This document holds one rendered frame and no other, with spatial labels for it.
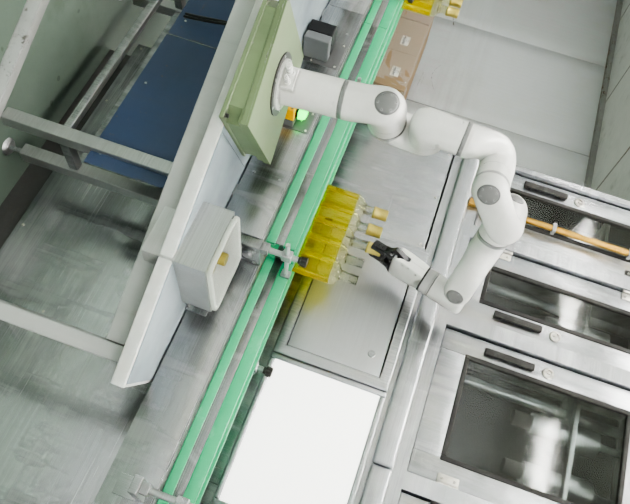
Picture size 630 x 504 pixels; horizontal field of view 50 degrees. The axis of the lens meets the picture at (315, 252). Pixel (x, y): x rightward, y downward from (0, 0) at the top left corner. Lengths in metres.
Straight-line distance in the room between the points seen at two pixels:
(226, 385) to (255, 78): 0.74
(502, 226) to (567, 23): 6.30
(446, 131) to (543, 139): 5.07
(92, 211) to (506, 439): 1.41
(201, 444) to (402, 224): 0.96
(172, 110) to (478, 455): 1.30
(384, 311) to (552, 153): 4.73
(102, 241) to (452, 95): 4.99
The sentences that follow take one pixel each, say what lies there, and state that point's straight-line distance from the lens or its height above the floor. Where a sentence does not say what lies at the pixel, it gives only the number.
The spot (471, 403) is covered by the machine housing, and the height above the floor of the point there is 1.56.
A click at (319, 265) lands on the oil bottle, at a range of 1.85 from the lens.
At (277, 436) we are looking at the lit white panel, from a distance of 1.84.
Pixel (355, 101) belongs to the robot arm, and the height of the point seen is 1.01.
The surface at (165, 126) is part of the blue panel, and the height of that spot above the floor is 0.48.
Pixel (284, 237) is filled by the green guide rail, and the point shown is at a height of 0.93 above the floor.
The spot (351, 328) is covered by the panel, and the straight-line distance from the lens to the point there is 1.96.
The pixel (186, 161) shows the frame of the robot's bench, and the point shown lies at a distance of 1.61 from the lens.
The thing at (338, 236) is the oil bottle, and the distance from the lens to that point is 1.91.
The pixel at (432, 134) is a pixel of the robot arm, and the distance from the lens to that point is 1.60.
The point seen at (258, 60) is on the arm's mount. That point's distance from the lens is 1.54.
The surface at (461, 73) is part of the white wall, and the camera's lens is 6.91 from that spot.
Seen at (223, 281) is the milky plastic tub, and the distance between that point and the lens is 1.72.
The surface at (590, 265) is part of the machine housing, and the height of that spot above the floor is 1.82.
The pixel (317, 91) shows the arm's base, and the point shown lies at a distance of 1.62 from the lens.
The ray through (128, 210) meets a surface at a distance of 2.18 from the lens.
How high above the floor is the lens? 1.19
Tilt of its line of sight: 6 degrees down
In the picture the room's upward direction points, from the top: 109 degrees clockwise
